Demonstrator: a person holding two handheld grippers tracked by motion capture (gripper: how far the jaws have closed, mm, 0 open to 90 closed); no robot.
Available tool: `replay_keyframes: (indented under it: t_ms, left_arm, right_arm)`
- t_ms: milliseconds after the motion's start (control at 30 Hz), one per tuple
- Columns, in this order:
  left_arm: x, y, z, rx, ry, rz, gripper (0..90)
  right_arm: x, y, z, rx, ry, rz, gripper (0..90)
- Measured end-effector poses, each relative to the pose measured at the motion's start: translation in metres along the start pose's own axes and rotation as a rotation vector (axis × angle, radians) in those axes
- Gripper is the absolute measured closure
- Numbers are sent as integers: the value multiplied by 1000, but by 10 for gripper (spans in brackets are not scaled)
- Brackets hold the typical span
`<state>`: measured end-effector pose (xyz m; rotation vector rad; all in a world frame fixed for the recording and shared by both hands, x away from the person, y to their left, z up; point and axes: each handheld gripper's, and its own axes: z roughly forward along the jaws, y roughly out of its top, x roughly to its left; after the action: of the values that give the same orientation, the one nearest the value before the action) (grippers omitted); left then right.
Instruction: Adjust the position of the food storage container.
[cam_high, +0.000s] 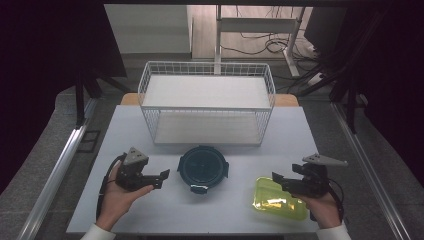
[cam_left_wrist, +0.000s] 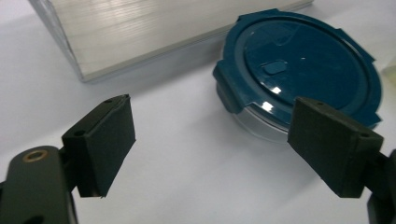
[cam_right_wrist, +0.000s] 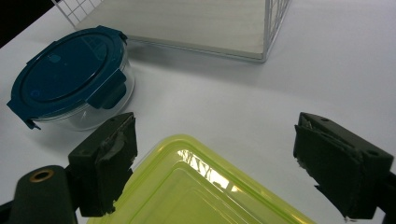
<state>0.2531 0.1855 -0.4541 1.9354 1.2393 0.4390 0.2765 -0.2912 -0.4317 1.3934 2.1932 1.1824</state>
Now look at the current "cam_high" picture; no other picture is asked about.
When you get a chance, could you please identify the wooden table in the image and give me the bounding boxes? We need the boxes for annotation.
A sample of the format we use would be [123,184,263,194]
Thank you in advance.
[119,92,300,108]

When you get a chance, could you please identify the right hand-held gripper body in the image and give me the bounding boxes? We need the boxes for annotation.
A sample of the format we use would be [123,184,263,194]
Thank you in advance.
[288,153,349,199]

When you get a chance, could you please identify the white power strip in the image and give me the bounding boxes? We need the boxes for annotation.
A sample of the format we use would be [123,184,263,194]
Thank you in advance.
[307,72,324,87]

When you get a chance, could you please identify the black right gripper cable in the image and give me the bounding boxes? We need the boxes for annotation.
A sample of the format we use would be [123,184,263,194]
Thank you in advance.
[309,178,345,223]

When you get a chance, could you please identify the person's right hand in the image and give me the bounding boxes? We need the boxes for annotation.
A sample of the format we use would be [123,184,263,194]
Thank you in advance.
[294,190,343,230]

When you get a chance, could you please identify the person's white sleeve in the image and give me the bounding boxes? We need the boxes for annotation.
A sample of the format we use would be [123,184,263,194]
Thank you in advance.
[79,223,117,240]
[314,222,353,240]

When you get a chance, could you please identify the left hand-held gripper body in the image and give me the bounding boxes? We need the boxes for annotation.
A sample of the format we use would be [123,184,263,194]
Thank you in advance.
[114,146,158,193]

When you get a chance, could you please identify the person's left white sleeve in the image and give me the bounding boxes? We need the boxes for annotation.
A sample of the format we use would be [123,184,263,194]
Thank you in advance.
[79,223,117,240]

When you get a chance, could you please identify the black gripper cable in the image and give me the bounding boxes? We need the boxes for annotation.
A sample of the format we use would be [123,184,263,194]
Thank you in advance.
[95,153,128,222]
[309,178,345,223]

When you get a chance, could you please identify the black square floor frame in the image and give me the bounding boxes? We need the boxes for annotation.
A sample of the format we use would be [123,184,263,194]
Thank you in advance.
[76,129,101,154]

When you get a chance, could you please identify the person's left hand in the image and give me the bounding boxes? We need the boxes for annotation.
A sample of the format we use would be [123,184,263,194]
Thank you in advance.
[95,161,155,232]

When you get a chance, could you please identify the person's right white sleeve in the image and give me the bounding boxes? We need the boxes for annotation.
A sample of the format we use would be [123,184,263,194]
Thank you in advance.
[314,222,353,240]

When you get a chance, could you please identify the black metal stand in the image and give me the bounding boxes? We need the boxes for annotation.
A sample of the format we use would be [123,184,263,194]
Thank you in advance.
[296,49,369,134]
[74,68,132,130]

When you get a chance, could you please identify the white desk frame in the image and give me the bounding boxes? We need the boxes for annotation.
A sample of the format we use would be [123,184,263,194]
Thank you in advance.
[214,4,306,78]

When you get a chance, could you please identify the green rectangular plastic container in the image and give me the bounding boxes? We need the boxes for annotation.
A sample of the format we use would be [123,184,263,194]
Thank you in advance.
[252,176,310,222]

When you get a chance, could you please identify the aluminium rail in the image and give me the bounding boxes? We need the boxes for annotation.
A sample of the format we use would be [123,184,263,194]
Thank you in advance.
[16,98,98,240]
[330,101,413,240]

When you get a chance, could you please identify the black floor cables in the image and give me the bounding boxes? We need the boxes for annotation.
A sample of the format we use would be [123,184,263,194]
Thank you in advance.
[219,4,322,61]

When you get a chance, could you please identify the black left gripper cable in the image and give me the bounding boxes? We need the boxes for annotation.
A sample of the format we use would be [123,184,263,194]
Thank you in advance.
[95,153,128,222]

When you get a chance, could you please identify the white wire rack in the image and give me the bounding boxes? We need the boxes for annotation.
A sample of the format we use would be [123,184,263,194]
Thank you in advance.
[137,60,277,147]

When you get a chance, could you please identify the round container with dark lid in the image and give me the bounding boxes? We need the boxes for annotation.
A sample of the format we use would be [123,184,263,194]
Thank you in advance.
[176,145,230,196]

